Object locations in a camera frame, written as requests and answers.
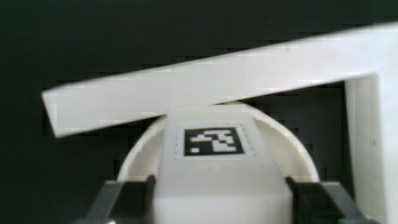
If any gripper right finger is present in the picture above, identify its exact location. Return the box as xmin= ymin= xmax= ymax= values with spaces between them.
xmin=285 ymin=177 xmax=380 ymax=224

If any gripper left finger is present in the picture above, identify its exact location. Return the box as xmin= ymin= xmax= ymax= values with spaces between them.
xmin=72 ymin=176 xmax=156 ymax=224

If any white stool leg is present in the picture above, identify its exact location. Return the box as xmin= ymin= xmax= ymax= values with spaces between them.
xmin=152 ymin=105 xmax=292 ymax=224

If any white round stool seat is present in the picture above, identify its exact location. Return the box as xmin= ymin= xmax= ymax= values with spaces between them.
xmin=117 ymin=101 xmax=319 ymax=183

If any white U-shaped fence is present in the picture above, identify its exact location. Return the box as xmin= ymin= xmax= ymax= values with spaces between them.
xmin=42 ymin=22 xmax=398 ymax=224

